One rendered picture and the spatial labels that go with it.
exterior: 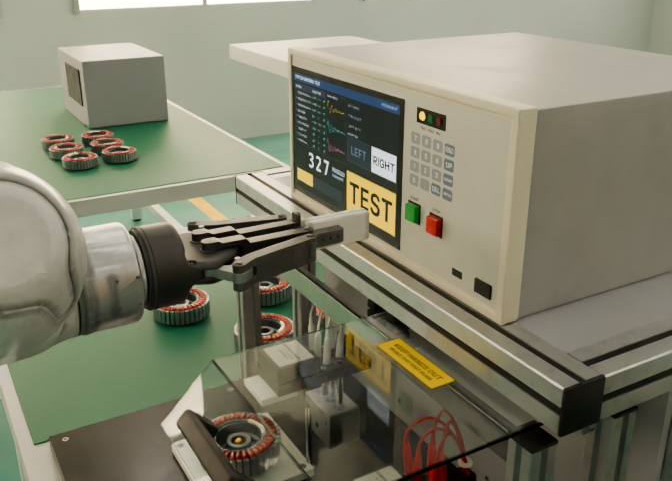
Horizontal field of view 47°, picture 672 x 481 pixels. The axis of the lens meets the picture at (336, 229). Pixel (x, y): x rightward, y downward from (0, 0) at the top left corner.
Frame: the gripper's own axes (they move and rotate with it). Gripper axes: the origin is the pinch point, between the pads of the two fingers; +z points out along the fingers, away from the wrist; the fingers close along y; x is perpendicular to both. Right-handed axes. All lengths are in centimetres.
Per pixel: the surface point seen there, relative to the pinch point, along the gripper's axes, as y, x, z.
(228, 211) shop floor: -320, -120, 113
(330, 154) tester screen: -17.9, 2.0, 9.5
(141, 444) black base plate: -31, -41, -14
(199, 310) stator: -66, -41, 7
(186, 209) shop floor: -335, -120, 94
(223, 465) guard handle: 14.3, -11.8, -18.4
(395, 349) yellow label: 6.2, -11.6, 3.4
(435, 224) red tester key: 4.5, 0.3, 9.0
